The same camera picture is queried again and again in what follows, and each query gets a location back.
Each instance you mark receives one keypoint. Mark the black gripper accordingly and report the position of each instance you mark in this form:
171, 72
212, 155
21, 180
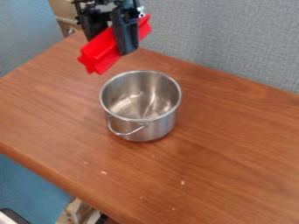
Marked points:
94, 17

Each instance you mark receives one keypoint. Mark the red plastic block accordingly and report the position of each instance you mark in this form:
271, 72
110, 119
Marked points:
99, 53

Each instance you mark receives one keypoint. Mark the stainless steel pot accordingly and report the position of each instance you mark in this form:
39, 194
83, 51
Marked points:
140, 100

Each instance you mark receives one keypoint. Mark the black and white device corner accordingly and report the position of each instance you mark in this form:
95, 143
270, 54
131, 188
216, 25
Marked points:
9, 217

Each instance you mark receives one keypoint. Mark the light wooden frame under table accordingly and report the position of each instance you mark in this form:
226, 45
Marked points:
79, 213

